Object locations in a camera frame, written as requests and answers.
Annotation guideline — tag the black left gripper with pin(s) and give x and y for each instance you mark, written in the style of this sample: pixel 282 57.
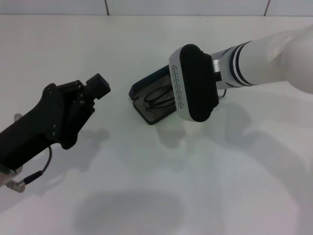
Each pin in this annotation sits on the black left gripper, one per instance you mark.
pixel 36 127

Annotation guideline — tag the black glasses case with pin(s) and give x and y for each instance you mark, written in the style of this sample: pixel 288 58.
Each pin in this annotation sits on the black glasses case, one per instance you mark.
pixel 151 115

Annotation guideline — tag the black round-lens glasses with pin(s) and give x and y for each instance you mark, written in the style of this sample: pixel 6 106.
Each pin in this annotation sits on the black round-lens glasses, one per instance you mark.
pixel 159 99

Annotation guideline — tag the white and silver right robot arm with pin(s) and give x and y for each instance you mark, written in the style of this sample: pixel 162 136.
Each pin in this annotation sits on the white and silver right robot arm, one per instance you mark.
pixel 264 58

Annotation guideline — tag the left wrist silver plug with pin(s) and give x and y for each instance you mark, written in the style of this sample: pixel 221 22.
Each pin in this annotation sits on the left wrist silver plug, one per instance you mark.
pixel 17 117

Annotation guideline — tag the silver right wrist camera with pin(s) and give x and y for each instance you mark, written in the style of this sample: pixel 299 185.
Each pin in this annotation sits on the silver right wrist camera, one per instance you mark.
pixel 198 83

